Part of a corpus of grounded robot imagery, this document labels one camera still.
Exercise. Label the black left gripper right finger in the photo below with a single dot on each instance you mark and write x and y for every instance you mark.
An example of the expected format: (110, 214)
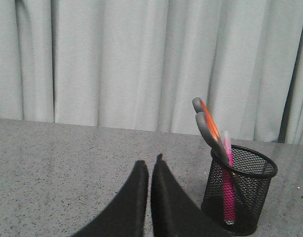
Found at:
(174, 214)

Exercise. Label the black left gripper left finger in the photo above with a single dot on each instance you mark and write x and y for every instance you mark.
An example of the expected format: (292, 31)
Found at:
(124, 216)

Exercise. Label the pink highlighter pen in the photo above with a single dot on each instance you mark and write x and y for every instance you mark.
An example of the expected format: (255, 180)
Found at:
(228, 188)

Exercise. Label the grey orange scissors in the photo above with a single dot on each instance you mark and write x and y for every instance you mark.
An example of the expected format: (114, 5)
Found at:
(210, 134)

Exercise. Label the black mesh pen cup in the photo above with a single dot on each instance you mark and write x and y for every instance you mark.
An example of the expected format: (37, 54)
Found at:
(253, 172)

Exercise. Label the grey curtain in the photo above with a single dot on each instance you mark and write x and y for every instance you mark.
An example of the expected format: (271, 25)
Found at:
(139, 63)

